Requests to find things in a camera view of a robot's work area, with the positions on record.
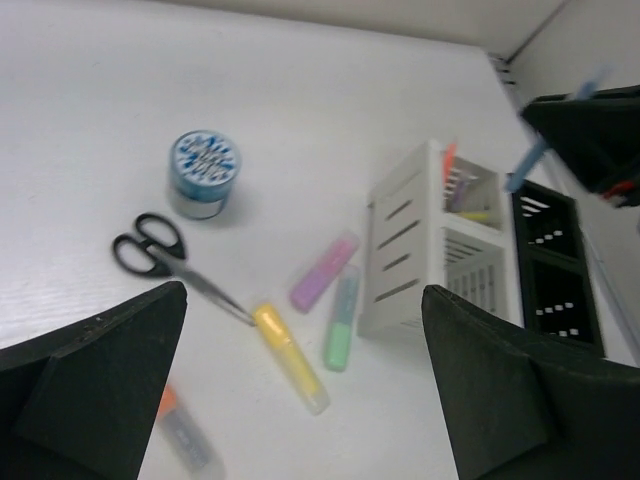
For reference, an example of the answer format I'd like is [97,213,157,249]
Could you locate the yellow highlighter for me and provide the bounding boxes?
[253,303,330,415]

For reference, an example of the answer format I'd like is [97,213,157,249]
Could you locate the white slotted pen holder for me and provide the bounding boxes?
[357,140,523,342]

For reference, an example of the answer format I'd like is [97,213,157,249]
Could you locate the blue pen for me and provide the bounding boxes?
[505,65,615,193]

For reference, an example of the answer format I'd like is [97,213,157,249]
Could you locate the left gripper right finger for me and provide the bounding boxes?
[422,285,639,479]

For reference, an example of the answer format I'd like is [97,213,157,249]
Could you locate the orange capped glue stick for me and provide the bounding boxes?
[156,384,226,479]

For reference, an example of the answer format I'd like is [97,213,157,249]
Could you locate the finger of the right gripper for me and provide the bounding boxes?
[521,85,639,193]

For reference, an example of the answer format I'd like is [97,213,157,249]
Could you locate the purple highlighter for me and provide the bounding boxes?
[289,231,360,313]

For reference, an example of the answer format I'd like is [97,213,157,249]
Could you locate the black handled scissors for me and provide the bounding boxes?
[111,212,256,327]

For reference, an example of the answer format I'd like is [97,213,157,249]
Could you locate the green highlighter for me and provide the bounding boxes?
[323,264,361,372]

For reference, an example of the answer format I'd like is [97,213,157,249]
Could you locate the orange neon pen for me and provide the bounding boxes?
[442,139,457,191]

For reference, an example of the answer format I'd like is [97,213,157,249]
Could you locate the blue lidded jar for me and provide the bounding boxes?
[168,130,242,220]

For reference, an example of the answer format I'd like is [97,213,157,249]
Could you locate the grey purple pen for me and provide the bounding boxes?
[447,172,470,212]

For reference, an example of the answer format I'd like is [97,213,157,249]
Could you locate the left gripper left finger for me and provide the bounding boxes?
[1,281,187,479]

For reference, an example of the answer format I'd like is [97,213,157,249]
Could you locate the black slotted pen holder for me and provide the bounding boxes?
[510,181,605,358]

